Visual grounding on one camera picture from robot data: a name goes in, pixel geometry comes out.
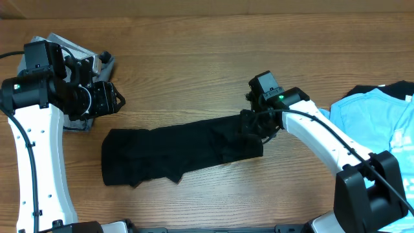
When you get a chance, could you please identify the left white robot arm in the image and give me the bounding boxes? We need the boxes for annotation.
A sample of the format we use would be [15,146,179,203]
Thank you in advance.
[1,74,130,232]

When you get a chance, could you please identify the grey folded shorts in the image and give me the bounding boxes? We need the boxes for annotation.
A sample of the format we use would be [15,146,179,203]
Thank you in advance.
[31,33,115,131]

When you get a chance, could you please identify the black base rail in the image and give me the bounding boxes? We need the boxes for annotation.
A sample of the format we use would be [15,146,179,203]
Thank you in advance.
[130,224,308,233]

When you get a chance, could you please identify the black t-shirt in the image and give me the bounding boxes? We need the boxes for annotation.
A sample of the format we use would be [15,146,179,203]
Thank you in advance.
[102,115,263,187]

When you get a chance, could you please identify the black garment under blue shirt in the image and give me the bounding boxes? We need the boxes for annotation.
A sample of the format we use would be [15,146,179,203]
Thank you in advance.
[344,80,413,100]

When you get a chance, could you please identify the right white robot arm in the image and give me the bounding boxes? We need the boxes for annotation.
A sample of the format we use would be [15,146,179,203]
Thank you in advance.
[246,87,412,232]

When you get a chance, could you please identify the light blue t-shirt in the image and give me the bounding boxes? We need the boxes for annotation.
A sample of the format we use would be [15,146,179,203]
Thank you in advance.
[318,87,414,233]

